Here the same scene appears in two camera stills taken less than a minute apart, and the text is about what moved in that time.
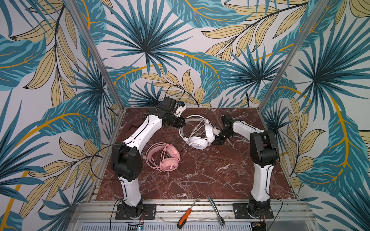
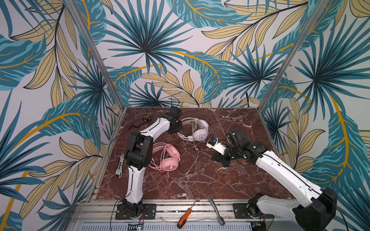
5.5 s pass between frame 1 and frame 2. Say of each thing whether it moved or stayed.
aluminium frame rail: stayed
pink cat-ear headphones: stayed
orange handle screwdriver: stayed
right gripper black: moved
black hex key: stayed
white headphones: moved
